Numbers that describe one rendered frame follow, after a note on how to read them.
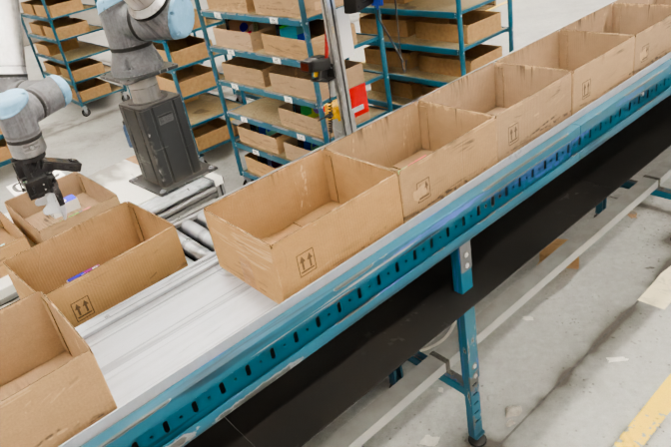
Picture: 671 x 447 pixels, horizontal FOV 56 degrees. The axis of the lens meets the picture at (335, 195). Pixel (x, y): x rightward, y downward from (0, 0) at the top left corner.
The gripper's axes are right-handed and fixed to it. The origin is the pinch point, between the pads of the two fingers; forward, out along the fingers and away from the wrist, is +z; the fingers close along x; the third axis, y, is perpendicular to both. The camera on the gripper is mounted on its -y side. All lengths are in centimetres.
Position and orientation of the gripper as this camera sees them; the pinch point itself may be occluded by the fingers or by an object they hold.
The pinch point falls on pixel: (62, 211)
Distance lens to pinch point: 197.5
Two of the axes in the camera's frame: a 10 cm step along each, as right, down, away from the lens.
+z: 0.9, 8.4, 5.3
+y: -7.4, 4.2, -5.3
